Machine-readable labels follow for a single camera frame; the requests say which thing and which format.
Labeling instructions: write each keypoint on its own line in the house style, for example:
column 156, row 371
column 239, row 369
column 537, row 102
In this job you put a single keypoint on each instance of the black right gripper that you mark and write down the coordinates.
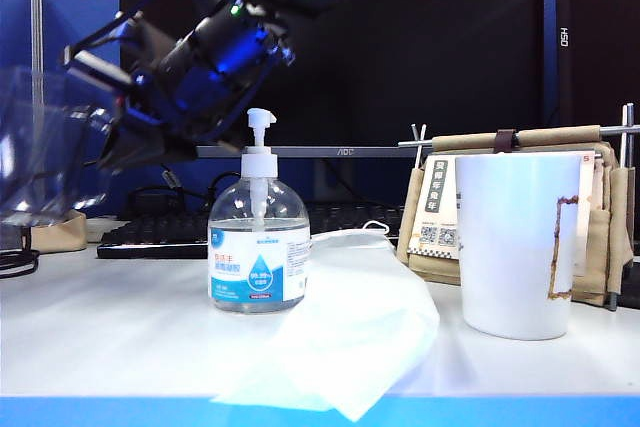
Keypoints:
column 210, row 77

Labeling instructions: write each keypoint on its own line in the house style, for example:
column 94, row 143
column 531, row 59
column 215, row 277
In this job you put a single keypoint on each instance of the transparent plastic cup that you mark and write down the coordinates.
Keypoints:
column 40, row 172

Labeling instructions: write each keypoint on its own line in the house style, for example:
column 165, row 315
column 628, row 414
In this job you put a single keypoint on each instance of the clear hand sanitizer pump bottle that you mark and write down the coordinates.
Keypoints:
column 257, row 257

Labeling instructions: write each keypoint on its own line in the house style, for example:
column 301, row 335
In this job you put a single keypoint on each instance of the white face mask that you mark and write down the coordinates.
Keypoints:
column 350, row 327

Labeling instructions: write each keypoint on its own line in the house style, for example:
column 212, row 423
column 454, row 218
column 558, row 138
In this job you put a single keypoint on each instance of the white ceramic cup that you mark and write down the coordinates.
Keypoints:
column 510, row 247

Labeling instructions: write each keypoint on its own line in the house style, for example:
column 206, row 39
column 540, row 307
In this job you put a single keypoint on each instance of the black charger block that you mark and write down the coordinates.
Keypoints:
column 147, row 202

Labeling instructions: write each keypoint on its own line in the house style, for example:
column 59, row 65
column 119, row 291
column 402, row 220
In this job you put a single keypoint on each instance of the black keyboard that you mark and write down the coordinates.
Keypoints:
column 150, row 239

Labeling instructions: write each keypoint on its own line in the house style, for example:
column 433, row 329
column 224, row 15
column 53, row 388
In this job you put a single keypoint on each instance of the white power strip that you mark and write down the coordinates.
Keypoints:
column 102, row 229

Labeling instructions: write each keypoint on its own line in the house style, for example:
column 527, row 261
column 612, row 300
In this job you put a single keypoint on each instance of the beige fabric pouch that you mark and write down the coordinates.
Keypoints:
column 60, row 237

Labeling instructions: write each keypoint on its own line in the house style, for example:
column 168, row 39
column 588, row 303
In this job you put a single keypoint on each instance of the black power adapter brick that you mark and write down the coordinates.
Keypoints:
column 11, row 238

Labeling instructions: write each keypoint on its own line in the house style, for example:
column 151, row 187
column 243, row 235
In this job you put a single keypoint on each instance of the paper desk calendar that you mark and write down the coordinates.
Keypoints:
column 435, row 197

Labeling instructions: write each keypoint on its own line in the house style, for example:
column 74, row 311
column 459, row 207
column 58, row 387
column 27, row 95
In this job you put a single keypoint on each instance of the black AOC monitor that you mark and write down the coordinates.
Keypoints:
column 425, row 47

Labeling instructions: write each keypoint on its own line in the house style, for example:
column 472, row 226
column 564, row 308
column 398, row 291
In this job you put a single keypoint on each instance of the black HSD monitor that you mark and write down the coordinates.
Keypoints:
column 600, row 22

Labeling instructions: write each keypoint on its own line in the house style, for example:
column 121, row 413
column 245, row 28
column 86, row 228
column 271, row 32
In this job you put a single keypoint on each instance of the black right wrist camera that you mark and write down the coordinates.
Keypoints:
column 95, row 64

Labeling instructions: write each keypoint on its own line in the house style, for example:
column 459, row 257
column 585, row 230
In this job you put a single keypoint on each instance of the silver partition post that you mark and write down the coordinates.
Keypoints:
column 37, row 22

